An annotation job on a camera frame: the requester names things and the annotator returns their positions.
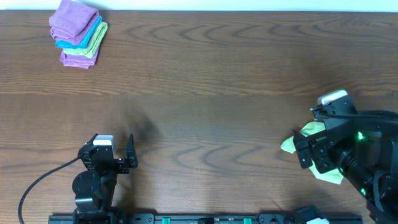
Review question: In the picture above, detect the crumpled green cloth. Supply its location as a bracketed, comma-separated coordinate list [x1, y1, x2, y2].
[280, 121, 345, 185]

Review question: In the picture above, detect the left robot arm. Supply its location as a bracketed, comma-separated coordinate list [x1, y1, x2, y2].
[72, 134, 138, 223]

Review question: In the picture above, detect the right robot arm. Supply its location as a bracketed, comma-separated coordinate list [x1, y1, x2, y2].
[293, 95, 397, 223]

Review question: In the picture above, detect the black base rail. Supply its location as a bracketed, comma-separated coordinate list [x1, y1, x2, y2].
[48, 212, 364, 224]

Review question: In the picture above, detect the folded purple cloth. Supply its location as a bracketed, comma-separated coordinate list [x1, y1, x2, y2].
[60, 50, 99, 69]

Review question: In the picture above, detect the purple microfibre cloth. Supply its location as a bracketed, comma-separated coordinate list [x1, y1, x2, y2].
[49, 0, 102, 45]

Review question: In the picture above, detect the folded blue cloth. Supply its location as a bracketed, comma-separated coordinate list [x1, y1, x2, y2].
[55, 16, 102, 49]

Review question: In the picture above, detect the folded green cloth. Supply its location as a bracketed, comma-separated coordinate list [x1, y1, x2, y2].
[63, 22, 108, 58]

